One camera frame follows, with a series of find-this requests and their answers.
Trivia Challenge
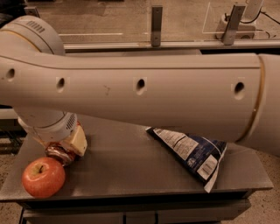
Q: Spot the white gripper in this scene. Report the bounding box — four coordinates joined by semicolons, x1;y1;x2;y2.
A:
18;112;88;157

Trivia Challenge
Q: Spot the crushed red coke can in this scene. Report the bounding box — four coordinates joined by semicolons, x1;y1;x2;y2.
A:
45;143;76;166

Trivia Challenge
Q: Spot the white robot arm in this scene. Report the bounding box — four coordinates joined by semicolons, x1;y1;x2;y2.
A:
0;16;280;156

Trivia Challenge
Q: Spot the red apple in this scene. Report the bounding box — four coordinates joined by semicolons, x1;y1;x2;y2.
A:
22;157;66;199

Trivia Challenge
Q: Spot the blue chip bag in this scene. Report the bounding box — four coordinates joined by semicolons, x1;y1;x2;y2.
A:
146;127;228;193

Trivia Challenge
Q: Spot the grey table frame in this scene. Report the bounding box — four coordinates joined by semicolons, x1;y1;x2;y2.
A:
18;191;254;224

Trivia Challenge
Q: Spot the left metal bracket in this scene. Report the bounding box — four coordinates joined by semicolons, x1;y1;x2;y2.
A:
24;6;39;18

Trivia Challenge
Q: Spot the metal bracket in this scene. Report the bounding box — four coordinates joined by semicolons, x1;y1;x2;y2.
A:
150;5;163;47
221;3;246;46
24;6;39;18

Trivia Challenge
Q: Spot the middle metal bracket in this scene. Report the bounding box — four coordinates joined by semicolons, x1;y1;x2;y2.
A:
150;5;163;47

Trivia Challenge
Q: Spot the right metal bracket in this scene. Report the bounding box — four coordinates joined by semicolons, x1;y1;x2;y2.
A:
221;3;246;46

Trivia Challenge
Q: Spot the white base with cable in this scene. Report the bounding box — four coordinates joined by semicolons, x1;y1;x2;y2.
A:
214;0;272;40

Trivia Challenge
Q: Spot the metal rail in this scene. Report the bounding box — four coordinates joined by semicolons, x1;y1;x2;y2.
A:
64;39;280;54

